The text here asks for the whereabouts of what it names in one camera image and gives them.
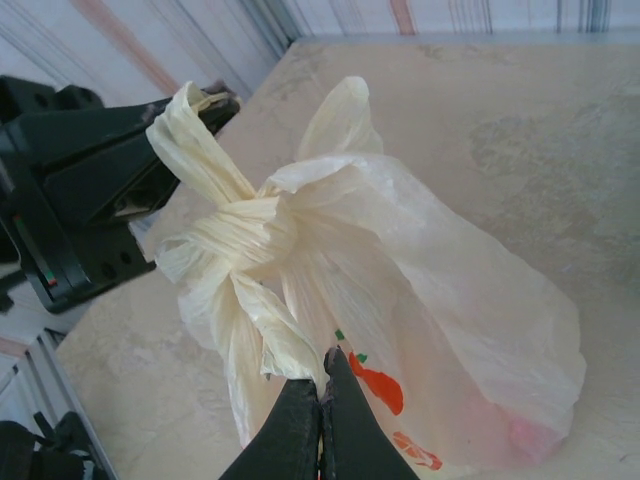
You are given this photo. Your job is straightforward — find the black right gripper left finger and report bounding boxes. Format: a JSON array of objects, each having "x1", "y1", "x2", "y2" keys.
[{"x1": 217, "y1": 377, "x2": 324, "y2": 480}]

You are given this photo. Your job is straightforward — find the cream orange-print plastic bag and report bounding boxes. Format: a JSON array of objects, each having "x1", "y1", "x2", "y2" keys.
[{"x1": 144, "y1": 74, "x2": 589, "y2": 474}]

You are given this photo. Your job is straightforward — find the aluminium frame rail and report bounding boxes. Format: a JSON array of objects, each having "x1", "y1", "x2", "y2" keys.
[{"x1": 227, "y1": 34, "x2": 304, "y2": 109}]

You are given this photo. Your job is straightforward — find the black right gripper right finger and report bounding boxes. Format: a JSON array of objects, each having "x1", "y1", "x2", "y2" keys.
[{"x1": 319, "y1": 343, "x2": 422, "y2": 480}]

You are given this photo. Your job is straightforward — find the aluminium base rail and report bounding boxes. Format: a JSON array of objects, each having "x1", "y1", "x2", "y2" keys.
[{"x1": 0, "y1": 324, "x2": 121, "y2": 480}]

